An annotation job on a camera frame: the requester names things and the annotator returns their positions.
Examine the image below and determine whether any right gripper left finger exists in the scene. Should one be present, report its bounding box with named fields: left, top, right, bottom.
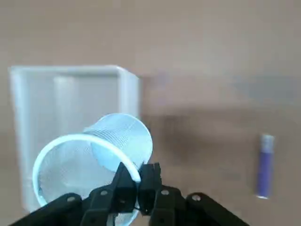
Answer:
left=9, top=161, right=137, bottom=226

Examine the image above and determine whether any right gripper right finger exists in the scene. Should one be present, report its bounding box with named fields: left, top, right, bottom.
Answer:
left=138, top=161, right=250, bottom=226

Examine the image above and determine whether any blue mesh pencil holder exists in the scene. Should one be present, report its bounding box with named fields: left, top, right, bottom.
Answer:
left=32, top=113, right=154, bottom=226

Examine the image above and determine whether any purple marker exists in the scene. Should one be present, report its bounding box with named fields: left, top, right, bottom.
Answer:
left=255, top=133, right=275, bottom=200

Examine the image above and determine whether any clear plastic box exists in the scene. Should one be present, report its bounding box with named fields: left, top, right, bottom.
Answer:
left=8, top=65, right=142, bottom=210

